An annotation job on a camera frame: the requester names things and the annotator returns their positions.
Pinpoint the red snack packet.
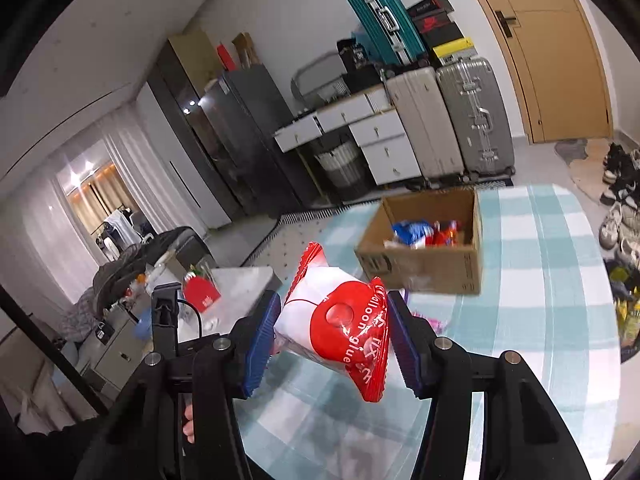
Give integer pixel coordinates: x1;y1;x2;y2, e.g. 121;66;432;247
425;220;459;246

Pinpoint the beige suitcase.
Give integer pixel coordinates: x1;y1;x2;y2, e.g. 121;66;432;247
385;67;465;183

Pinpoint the white woven laundry basket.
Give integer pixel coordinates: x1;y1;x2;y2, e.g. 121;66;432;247
314;140;370;200

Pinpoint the colourful purple snack bag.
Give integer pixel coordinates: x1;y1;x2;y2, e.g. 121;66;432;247
413;312;447;335

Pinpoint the yellow shoe box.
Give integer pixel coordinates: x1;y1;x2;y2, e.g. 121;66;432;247
434;37;477;63

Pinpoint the dark grey refrigerator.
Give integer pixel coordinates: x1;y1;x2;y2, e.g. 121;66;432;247
200;64;319;217

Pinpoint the black shoe boxes stack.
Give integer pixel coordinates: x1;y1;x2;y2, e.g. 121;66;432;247
407;0;463;49

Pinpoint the white drawer cabinet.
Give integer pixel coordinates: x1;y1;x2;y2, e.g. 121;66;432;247
274;84;422;185

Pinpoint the silver suitcase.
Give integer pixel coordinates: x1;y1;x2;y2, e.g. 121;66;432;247
436;58;515;178

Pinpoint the red paper bag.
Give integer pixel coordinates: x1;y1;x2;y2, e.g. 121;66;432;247
182;272;221;313

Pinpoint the teal suitcase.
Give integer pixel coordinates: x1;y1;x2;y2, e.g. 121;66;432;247
347;0;426;66

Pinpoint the blue snack packet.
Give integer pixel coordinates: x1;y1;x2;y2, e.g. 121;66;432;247
392;220;435;248

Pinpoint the wooden door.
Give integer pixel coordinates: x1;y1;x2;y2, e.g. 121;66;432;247
478;0;613;143

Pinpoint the person's left hand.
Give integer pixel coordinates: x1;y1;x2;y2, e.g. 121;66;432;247
182;404;194;444

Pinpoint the red white balloon glue packet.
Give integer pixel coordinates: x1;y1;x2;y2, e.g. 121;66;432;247
274;242;390;403

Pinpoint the SF Express cardboard box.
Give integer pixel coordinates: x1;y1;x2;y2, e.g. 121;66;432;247
355;188;483;295

